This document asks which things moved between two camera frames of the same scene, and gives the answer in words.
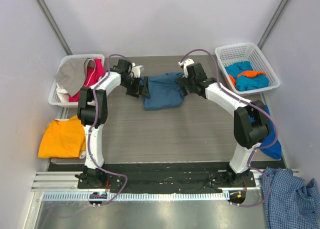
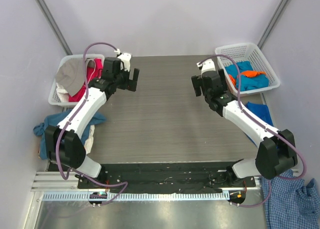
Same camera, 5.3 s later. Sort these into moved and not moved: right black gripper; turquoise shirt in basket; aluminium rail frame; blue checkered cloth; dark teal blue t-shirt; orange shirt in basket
Moved: right black gripper; dark teal blue t-shirt
Not moved: turquoise shirt in basket; aluminium rail frame; blue checkered cloth; orange shirt in basket
